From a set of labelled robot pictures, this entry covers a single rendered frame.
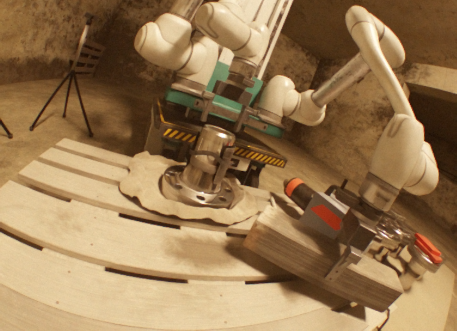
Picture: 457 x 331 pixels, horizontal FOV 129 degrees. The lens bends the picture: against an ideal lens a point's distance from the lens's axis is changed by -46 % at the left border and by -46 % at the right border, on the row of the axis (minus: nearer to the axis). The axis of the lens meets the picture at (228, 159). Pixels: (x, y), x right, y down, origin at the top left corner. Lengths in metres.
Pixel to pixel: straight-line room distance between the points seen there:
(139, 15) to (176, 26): 4.97
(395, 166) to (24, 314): 0.67
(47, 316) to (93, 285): 0.11
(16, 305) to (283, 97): 1.20
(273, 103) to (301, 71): 5.53
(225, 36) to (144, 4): 5.30
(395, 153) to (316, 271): 0.31
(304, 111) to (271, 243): 0.82
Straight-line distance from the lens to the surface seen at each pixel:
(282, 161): 1.06
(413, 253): 1.27
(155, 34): 0.80
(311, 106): 1.12
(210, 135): 0.60
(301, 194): 0.87
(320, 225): 0.79
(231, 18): 0.61
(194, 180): 0.64
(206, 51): 0.91
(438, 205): 9.31
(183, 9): 0.85
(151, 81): 5.44
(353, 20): 0.81
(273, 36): 1.31
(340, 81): 1.02
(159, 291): 0.42
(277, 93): 1.09
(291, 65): 6.39
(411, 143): 0.46
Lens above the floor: 0.49
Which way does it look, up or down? 16 degrees down
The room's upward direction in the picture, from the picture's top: 22 degrees clockwise
